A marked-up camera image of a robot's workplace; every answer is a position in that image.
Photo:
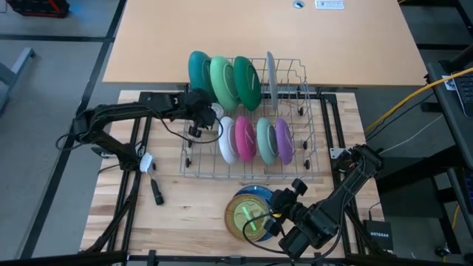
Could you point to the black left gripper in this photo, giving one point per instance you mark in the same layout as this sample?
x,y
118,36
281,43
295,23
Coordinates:
x,y
199,107

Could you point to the brown plate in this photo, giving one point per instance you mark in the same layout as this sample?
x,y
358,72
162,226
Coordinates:
x,y
229,221

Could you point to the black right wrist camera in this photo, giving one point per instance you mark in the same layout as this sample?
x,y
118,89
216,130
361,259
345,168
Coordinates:
x,y
298,186

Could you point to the dark green plate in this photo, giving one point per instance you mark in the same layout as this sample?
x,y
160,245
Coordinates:
x,y
247,83

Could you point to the beige wooden desk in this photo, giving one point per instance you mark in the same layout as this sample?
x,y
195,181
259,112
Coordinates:
x,y
166,37

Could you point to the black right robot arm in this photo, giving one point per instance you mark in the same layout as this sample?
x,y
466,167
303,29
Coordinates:
x,y
340,199

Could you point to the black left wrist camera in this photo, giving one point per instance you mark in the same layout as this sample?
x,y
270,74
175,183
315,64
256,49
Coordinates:
x,y
194,131

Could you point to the sage green plate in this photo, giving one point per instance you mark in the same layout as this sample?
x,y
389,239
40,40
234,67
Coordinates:
x,y
266,142

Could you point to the grey metal table leg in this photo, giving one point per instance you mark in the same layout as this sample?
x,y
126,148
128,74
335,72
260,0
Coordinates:
x,y
15,70

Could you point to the white desk power outlet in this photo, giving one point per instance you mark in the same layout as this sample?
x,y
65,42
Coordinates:
x,y
329,4

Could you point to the black aluminium table frame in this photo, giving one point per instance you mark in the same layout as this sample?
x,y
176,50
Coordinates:
x,y
342,236

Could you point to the black clamp bracket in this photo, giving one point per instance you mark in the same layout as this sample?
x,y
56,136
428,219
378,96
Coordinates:
x,y
102,151

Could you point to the yellow translucent bowl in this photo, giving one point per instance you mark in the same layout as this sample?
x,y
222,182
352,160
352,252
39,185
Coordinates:
x,y
245,216

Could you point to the black keyboard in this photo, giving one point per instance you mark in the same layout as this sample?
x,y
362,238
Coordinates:
x,y
465,92

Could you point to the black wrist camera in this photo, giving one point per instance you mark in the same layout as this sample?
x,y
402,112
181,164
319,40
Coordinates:
x,y
194,131
298,186

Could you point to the teal plate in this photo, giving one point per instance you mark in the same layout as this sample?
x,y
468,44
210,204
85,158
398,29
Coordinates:
x,y
197,72

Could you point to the light green plate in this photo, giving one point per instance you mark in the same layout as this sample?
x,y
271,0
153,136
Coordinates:
x,y
223,83

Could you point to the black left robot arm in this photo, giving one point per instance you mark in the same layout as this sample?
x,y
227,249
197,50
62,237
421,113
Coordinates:
x,y
129,109

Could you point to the patterned glass cup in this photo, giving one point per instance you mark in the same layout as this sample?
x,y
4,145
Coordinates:
x,y
218,110

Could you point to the grey plate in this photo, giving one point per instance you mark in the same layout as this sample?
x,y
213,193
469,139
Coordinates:
x,y
272,81

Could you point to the black and red toolbox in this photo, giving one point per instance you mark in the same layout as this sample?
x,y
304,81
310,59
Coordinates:
x,y
37,7

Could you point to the white printed sticker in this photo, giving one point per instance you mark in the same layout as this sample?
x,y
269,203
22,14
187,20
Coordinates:
x,y
449,83

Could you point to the pink plate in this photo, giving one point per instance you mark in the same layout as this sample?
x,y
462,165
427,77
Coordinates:
x,y
244,138

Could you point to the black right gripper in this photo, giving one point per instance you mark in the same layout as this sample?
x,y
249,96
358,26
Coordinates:
x,y
290,210

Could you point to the white plate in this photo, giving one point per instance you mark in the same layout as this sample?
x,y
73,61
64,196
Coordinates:
x,y
226,140

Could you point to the black Netgear switch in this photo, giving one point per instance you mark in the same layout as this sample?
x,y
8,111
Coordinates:
x,y
378,234

